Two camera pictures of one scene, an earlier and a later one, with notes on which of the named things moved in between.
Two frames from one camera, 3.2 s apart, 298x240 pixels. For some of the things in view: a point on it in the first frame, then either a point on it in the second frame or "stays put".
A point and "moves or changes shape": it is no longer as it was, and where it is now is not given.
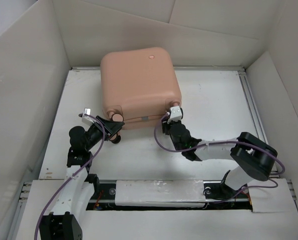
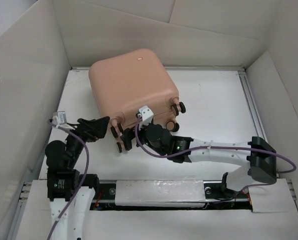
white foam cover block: x=177 y=193 stays put
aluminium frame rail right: x=255 y=115 stays put
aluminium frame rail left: x=21 y=203 stays put
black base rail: x=102 y=196 stays put
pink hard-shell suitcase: x=141 y=85 moves or changes shape
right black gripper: x=165 y=125 → x=129 y=133
